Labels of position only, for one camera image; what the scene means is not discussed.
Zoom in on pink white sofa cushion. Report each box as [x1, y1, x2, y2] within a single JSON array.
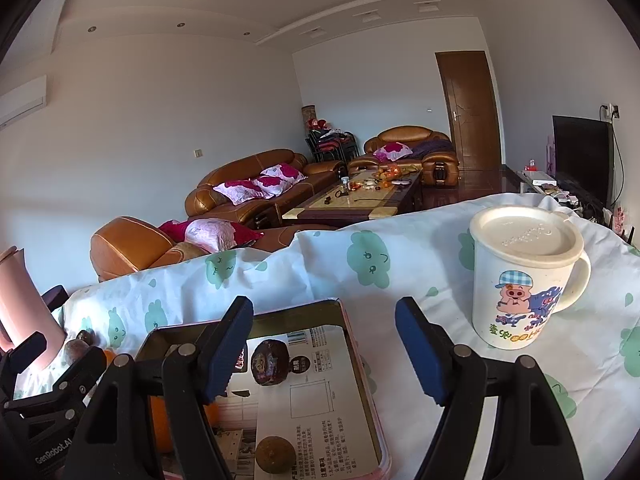
[[214, 162, 306, 206]]

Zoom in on wooden coffee table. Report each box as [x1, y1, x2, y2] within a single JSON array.
[[282, 166, 422, 226]]

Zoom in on brown leather armchair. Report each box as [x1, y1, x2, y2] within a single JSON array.
[[90, 217, 207, 282], [348, 126, 460, 188]]

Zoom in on brown round fruit in tray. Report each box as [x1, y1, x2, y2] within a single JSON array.
[[255, 436, 296, 474]]

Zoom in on white cloud pattern tablecloth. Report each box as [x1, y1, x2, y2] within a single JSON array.
[[14, 192, 640, 480]]

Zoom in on pink kettle jug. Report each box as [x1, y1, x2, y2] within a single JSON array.
[[0, 246, 66, 370]]

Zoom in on white cartoon pig mug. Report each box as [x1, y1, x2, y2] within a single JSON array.
[[470, 206, 591, 350]]

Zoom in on dark mangosteen on cloth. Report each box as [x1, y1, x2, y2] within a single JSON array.
[[76, 330, 96, 346]]

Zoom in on small orange tangerine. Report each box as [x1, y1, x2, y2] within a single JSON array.
[[103, 349, 116, 366]]

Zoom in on large orange in tray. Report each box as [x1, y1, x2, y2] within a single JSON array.
[[150, 396, 174, 454]]

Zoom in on light pink pillow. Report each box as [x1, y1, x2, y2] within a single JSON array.
[[184, 218, 238, 254]]

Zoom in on stacked dark chairs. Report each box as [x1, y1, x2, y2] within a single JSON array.
[[305, 130, 359, 162]]

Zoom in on black television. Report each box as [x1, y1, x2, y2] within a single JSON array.
[[552, 115, 614, 207]]

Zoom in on metal tray with paper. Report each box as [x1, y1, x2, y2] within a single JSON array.
[[134, 299, 394, 480]]

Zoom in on pink white armchair cushion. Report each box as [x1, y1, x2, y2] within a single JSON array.
[[373, 141, 412, 162]]

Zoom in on brown leather long sofa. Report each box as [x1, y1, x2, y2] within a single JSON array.
[[184, 148, 346, 228]]

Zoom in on brown leather far armchair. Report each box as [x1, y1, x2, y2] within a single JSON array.
[[348, 126, 460, 188]]

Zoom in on white air conditioner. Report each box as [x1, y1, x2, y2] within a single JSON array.
[[0, 75, 48, 128]]

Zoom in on large purple passion fruit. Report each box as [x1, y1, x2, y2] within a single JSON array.
[[63, 339, 91, 365]]

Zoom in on brown leather armchair near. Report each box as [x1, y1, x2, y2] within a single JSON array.
[[90, 217, 207, 282]]

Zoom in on brown wooden door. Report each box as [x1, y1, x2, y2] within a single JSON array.
[[435, 51, 501, 171]]

